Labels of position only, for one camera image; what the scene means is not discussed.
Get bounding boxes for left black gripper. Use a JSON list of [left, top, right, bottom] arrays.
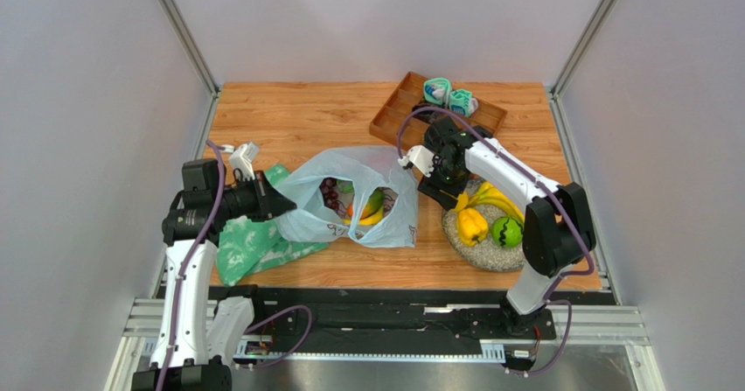
[[212, 170, 296, 222]]

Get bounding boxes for yellow fake bell pepper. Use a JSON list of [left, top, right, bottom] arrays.
[[456, 207, 490, 247]]

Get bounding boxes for yellow fake banana bunch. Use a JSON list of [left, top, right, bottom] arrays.
[[452, 181, 525, 223]]

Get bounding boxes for green fake watermelon ball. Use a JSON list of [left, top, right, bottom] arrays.
[[491, 216, 524, 248]]

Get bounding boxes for red green fake mango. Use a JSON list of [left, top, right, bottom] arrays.
[[360, 188, 385, 219]]

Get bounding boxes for translucent printed plastic bag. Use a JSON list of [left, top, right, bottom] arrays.
[[277, 146, 419, 248]]

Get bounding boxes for single yellow fake banana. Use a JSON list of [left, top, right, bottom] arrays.
[[358, 206, 385, 226]]

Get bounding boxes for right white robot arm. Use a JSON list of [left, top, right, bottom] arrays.
[[398, 116, 596, 336]]

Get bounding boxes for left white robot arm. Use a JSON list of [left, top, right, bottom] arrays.
[[131, 159, 296, 390]]

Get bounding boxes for dark red fake grapes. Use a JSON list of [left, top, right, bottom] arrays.
[[319, 178, 341, 213]]

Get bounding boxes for green white folded cloth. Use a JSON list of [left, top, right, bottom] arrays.
[[216, 164, 331, 287]]

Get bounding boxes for speckled round plate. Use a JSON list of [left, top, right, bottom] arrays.
[[441, 178, 526, 272]]

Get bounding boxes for teal white rolled sock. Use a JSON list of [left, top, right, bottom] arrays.
[[447, 89, 479, 117], [422, 77, 452, 106]]

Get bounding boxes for brown wooden compartment tray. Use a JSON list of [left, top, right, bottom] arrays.
[[369, 72, 508, 150]]

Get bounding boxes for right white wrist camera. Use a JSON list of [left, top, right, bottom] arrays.
[[398, 145, 436, 178]]

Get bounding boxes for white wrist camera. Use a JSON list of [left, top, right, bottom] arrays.
[[398, 145, 436, 178], [228, 142, 261, 181]]

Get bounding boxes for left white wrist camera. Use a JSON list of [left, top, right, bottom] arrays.
[[228, 142, 261, 181]]

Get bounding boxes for aluminium frame rail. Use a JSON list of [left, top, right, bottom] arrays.
[[104, 297, 665, 391]]

